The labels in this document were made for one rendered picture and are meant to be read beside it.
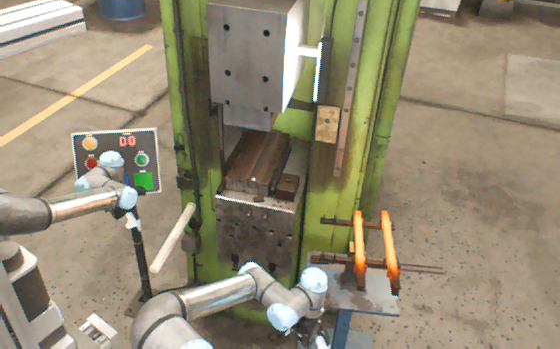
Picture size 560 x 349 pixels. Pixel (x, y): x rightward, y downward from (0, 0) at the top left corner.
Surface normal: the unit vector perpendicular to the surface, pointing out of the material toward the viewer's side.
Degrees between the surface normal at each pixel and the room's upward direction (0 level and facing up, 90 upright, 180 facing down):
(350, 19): 90
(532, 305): 0
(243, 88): 90
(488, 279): 0
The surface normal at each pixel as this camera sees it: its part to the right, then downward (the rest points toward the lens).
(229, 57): -0.25, 0.58
